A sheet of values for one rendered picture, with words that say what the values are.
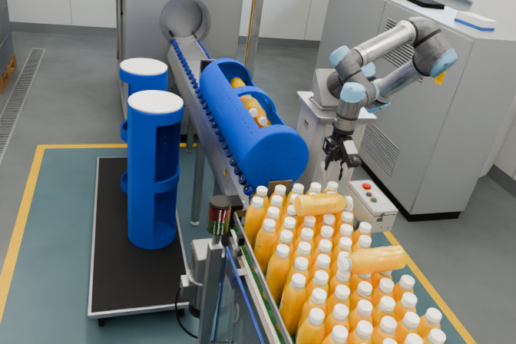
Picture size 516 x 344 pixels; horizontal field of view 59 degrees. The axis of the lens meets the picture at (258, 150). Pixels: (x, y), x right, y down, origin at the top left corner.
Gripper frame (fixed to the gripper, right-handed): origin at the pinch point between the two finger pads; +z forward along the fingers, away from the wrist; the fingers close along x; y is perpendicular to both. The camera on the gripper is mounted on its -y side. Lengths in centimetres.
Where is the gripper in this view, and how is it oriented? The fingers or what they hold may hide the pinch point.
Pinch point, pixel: (334, 179)
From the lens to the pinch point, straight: 166.2
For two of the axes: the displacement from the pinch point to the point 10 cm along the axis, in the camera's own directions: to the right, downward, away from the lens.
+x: -9.4, 0.4, -3.3
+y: -3.0, -5.0, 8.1
